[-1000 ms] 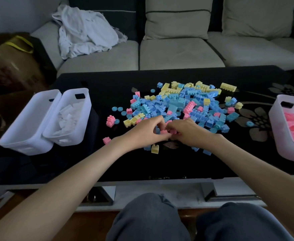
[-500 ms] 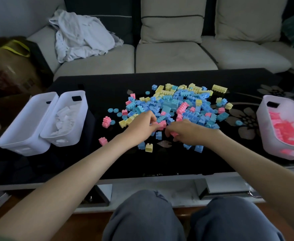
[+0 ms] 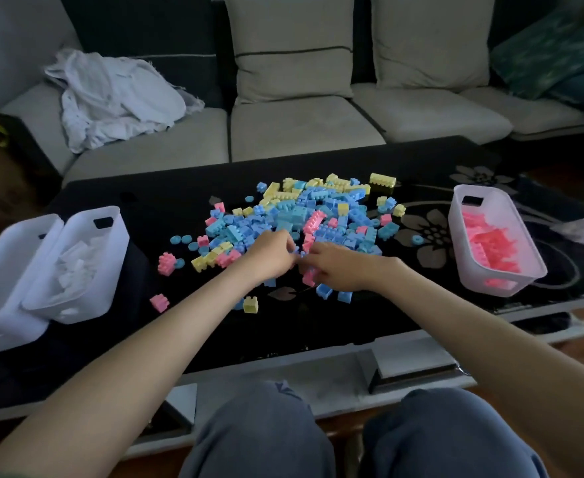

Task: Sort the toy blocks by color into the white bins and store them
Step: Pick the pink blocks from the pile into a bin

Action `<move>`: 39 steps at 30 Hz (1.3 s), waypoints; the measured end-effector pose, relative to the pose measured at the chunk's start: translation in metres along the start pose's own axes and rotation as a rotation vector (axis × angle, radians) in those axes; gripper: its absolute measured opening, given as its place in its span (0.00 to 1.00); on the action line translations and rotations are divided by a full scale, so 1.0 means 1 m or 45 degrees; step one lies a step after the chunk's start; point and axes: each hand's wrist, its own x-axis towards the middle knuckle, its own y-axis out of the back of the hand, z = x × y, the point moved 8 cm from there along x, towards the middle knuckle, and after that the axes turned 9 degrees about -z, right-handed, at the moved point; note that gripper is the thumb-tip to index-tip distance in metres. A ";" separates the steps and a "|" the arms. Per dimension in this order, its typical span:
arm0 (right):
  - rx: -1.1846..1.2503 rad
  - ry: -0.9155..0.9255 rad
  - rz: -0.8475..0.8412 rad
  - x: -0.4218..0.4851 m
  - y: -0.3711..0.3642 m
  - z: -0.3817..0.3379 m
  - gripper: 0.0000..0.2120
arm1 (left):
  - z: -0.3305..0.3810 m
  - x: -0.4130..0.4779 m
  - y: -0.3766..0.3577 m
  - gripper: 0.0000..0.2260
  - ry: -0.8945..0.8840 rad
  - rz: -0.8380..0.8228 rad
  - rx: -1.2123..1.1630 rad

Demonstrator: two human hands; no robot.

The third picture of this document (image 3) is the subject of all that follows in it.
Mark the person's right hand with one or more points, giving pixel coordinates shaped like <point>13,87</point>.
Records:
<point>347,268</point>

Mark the person's left hand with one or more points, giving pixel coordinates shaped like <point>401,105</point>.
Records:
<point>269,256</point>

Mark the pile of colorful blocks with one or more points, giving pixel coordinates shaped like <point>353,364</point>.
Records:
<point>292,214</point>

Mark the pile of white blocks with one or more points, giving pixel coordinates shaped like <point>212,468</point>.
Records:
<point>78,268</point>

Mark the person's left forearm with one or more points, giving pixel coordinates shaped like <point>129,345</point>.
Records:
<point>123,373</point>

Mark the person's right forearm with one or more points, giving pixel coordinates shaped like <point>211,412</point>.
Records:
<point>501,353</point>

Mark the person's left leg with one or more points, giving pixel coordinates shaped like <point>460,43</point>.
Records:
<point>257,433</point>

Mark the person's leg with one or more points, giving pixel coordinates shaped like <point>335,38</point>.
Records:
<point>257,433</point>
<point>446,433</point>

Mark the person's right leg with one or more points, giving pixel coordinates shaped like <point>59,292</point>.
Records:
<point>446,433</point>

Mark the grey sofa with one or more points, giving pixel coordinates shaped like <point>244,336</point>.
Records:
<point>302,129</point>

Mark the black glass coffee table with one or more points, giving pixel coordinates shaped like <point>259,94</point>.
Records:
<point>147,204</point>

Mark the beige back cushion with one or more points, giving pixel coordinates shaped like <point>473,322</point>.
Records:
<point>431,44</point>
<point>292,74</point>

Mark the crumpled white cloth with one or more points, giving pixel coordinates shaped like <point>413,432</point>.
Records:
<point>118,99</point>

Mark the dark back cushion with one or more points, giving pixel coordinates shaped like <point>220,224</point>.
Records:
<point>147,24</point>

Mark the glossy brown shopping bag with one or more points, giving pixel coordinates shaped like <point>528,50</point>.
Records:
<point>3,179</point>

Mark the teal patterned cushion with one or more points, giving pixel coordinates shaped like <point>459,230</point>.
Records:
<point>546,54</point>

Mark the blue cushion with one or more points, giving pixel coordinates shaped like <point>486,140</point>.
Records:
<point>583,92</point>

